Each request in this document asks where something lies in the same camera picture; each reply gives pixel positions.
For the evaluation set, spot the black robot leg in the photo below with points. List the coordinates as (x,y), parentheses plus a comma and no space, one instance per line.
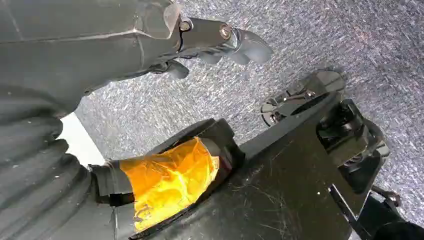
(281,185)

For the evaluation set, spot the white flat panel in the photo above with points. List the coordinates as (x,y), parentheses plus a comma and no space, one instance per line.
(81,142)

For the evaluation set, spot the ribbed grey left arm sleeve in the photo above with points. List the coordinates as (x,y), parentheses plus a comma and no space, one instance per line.
(36,179)

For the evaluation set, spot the black robot foot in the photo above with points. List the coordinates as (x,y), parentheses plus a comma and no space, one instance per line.
(298,96)

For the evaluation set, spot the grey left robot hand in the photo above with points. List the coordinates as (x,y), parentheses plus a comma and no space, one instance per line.
(82,49)

